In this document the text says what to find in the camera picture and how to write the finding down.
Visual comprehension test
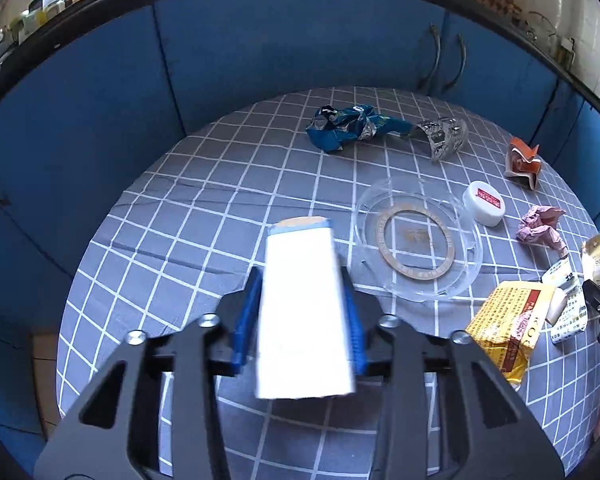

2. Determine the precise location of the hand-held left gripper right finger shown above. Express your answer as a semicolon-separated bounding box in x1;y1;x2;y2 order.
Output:
341;271;566;480

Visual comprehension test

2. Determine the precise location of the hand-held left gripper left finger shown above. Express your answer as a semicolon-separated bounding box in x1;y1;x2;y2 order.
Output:
34;266;267;480

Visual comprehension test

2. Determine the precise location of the white paper carton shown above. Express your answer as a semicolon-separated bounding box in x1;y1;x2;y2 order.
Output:
254;216;358;401

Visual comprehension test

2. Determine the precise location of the white round jar red label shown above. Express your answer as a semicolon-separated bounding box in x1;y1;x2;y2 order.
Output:
462;180;507;226

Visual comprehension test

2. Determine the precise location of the blue snack wrapper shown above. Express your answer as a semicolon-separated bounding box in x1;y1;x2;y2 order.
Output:
306;104;413;153

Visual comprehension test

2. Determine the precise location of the white printed packet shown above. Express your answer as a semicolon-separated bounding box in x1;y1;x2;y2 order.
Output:
541;258;589;345

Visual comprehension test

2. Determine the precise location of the clear round plastic lid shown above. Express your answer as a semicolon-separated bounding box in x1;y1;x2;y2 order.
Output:
352;176;484;302

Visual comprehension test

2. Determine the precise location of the crumpled pink paper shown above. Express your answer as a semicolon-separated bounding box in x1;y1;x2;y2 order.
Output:
516;205;570;259

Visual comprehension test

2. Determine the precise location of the yellow printed box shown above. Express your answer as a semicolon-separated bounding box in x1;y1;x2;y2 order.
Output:
465;280;557;386

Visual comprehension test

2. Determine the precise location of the crumpled orange white wrapper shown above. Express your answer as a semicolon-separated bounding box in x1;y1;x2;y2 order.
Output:
504;136;542;192

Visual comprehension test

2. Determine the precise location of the crumpled silver foil wrapper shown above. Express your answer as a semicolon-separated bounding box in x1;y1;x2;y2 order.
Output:
411;116;469;162

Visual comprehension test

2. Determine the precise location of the row of kitchen jars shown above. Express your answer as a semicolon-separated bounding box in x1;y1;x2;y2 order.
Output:
0;0;146;61

